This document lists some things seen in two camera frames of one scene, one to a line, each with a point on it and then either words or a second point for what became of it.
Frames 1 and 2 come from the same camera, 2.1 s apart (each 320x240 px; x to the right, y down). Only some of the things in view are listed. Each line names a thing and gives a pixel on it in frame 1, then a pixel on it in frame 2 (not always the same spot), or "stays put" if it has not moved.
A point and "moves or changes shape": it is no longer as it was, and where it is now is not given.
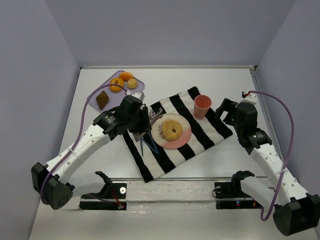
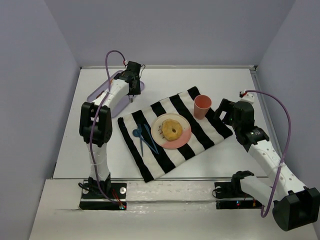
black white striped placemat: x=155 y=160 stays put
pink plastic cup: x=202 y=104 stays put
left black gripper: x=145 y=119 to x=135 y=87
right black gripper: x=225 y=108 stays put
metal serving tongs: x=153 y=116 moves or changes shape
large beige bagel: x=168 y=125 stays put
